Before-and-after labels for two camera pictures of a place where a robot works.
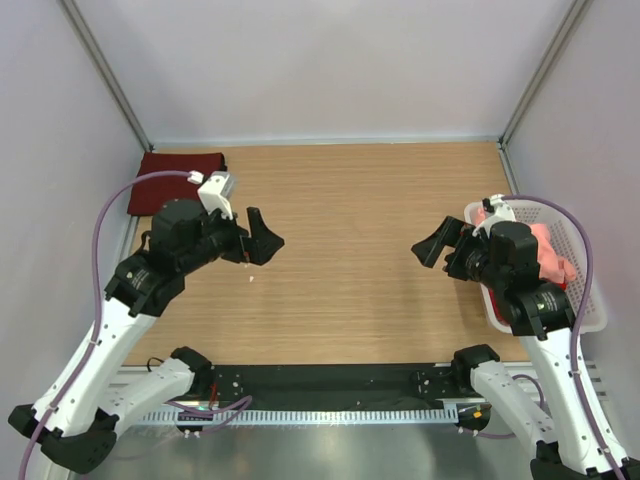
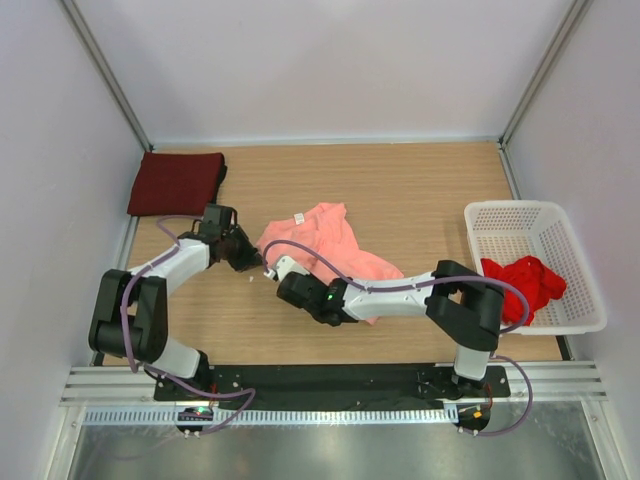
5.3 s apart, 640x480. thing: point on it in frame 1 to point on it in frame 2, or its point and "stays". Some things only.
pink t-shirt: x=551 y=265 to x=326 y=229
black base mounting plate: x=398 y=387 stays
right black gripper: x=455 y=233 to x=313 y=278
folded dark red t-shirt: x=146 y=198 stays
